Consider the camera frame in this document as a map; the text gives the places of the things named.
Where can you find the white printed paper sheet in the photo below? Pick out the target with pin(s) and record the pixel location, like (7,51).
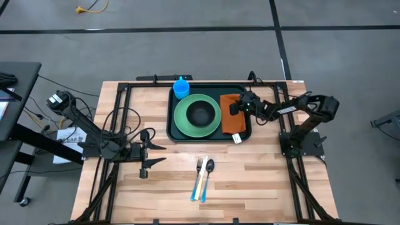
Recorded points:
(67,153)

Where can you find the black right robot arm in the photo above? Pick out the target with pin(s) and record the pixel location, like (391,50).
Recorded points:
(300,107)

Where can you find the black caster wheel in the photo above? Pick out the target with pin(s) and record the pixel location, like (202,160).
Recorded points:
(25,202)

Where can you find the green plate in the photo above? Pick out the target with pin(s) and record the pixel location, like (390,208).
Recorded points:
(181,120)

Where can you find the black desk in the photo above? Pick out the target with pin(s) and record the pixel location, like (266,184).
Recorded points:
(18,93)

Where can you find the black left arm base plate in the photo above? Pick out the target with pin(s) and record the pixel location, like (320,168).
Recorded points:
(90,150)

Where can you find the black item on desk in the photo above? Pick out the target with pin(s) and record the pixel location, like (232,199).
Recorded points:
(7,79)

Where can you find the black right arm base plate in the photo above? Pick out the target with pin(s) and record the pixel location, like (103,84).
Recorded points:
(307,145)

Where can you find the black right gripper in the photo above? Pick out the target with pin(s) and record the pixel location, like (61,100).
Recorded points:
(250,103)

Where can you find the orange cloth napkin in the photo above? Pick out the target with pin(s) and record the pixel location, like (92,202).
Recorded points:
(232,125)

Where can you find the black bowl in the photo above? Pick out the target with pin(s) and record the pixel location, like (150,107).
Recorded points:
(200,114)

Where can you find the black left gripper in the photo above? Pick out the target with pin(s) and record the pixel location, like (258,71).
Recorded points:
(143,153)

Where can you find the black metal table frame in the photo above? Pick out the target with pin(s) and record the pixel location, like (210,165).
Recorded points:
(150,83)

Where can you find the black bar at table edge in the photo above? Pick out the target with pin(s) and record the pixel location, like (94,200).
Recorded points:
(162,77)

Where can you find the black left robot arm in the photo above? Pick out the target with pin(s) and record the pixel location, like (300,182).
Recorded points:
(84,125)

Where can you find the grey floor stand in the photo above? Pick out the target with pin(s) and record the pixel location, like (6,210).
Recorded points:
(389,120)

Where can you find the dark green plastic tray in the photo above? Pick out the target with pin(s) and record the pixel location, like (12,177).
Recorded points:
(206,89)

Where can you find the blue plastic cup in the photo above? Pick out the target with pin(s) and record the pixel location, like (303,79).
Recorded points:
(181,89)

